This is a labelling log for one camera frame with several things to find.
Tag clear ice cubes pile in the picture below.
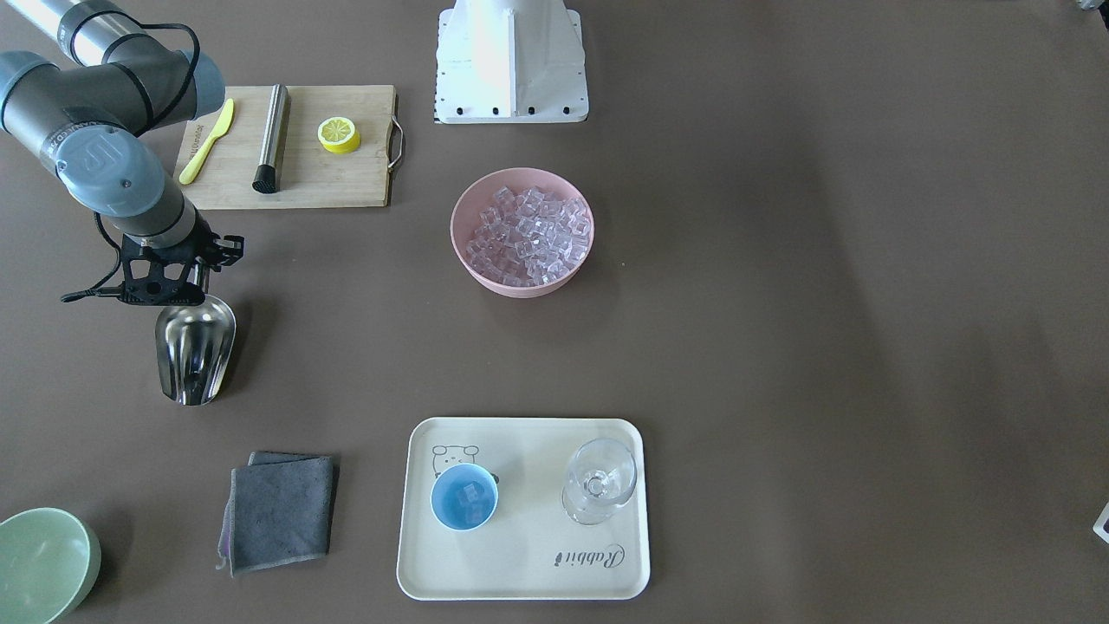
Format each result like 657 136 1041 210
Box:
461 185 593 288

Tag light blue cup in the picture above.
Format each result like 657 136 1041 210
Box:
429 463 499 530

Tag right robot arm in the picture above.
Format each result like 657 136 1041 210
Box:
3 1 244 307

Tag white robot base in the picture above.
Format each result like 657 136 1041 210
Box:
433 1 590 124

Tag green bowl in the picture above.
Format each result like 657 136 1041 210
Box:
1 507 101 623

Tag wooden cutting board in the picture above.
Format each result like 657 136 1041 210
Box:
183 84 403 211

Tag steel ice scoop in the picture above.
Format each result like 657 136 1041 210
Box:
155 265 237 406

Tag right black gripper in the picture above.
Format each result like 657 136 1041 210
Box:
116 212 245 307

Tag pink bowl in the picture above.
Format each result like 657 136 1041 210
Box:
449 167 597 299

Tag yellow plastic knife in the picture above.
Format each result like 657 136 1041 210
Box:
179 98 237 185

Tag ice cubes in cup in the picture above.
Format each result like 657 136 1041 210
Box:
456 482 489 528

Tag grey folded cloth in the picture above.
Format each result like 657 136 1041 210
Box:
217 451 338 577

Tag steel muddler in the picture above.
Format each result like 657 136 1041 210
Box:
252 84 289 194

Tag clear wine glass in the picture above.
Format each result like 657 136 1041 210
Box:
561 438 640 525

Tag half lemon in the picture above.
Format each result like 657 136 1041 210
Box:
316 117 362 154

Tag cream rabbit tray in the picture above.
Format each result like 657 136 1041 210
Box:
396 416 651 601

